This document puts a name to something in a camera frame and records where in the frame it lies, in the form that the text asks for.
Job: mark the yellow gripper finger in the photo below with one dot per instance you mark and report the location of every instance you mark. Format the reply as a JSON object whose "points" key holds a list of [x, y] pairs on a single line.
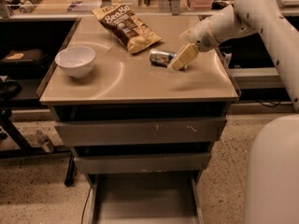
{"points": [[184, 56], [185, 36]]}

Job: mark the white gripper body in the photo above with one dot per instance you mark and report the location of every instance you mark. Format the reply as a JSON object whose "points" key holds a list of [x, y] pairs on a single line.
{"points": [[202, 36]]}

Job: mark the silver blue redbull can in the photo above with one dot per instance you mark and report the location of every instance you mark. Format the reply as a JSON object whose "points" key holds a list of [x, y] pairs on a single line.
{"points": [[161, 57]]}

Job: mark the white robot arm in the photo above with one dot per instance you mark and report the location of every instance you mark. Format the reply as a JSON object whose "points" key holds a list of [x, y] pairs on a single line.
{"points": [[272, 182]]}

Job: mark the grey top drawer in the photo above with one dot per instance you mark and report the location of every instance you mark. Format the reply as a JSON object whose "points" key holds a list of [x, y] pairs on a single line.
{"points": [[140, 131]]}

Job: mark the grey drawer cabinet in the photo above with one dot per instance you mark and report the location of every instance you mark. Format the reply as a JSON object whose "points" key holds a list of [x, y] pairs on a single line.
{"points": [[123, 86]]}

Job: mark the grey middle drawer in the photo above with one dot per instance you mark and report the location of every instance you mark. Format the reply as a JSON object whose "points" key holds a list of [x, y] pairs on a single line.
{"points": [[142, 163]]}

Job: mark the open grey bottom drawer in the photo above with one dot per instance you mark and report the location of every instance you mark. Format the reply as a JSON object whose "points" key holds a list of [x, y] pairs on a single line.
{"points": [[148, 198]]}

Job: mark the brown sea salt chip bag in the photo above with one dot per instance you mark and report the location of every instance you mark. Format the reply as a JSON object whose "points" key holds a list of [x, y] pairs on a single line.
{"points": [[123, 23]]}

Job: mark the white ceramic bowl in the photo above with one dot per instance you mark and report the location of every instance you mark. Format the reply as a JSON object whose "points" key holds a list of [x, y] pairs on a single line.
{"points": [[77, 61]]}

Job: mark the black table leg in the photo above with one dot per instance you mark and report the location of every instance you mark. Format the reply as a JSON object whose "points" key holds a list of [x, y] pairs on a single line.
{"points": [[69, 179]]}

